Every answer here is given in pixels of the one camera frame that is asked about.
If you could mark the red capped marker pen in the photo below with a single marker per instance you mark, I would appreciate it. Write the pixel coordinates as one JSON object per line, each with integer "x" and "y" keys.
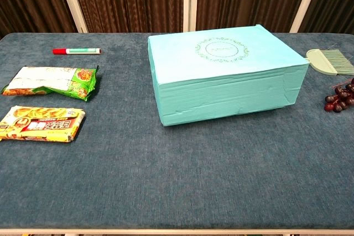
{"x": 77, "y": 51}

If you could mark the light blue shoe box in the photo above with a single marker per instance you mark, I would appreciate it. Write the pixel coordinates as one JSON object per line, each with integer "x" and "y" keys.
{"x": 221, "y": 81}

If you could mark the mint green hand brush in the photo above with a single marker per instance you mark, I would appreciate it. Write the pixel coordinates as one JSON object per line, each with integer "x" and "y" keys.
{"x": 320, "y": 62}

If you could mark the dark red grape bunch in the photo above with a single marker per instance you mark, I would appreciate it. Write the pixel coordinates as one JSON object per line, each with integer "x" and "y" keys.
{"x": 341, "y": 95}

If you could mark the green and white snack packet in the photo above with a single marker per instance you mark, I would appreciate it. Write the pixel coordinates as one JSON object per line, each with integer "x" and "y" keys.
{"x": 55, "y": 81}

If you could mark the yellow snack packet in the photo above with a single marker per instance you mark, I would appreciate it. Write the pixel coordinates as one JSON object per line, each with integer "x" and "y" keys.
{"x": 41, "y": 125}

